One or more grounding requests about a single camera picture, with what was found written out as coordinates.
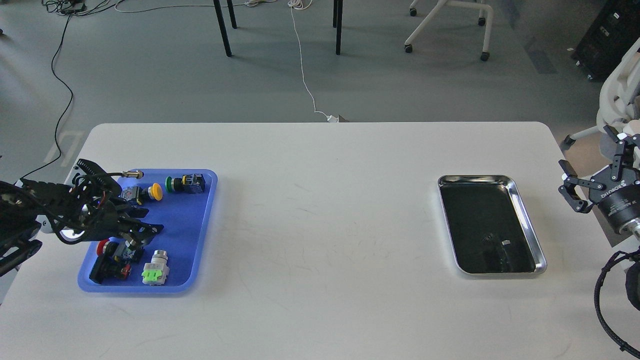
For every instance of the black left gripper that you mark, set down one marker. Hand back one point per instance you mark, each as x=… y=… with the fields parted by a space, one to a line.
x=113 y=218

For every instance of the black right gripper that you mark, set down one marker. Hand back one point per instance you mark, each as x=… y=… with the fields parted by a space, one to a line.
x=617 y=200

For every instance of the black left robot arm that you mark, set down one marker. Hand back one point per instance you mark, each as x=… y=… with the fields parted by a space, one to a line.
x=63 y=206

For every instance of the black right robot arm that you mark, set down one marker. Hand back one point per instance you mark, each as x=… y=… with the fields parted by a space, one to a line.
x=631 y=279

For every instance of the blue plastic tray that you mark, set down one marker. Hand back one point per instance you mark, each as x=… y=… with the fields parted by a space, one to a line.
x=185 y=218

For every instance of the white chair at right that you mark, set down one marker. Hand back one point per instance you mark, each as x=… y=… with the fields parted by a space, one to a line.
x=618 y=98

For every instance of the silver metal tray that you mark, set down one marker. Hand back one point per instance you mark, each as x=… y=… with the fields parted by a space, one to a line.
x=490 y=231

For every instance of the black cabinet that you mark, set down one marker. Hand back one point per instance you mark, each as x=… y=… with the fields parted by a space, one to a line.
x=607 y=40

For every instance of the yellow push button switch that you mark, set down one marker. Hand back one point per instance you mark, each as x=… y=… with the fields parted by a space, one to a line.
x=139 y=195

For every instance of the red push button switch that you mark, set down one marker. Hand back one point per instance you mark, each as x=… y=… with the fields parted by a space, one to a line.
x=122 y=252

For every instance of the grey switch with green block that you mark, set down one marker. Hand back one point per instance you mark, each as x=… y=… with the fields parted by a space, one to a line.
x=156 y=272

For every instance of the black red switch block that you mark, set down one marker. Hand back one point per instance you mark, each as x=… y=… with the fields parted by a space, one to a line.
x=105 y=268

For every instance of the green push button switch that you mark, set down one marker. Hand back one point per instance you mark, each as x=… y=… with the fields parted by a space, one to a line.
x=193 y=183

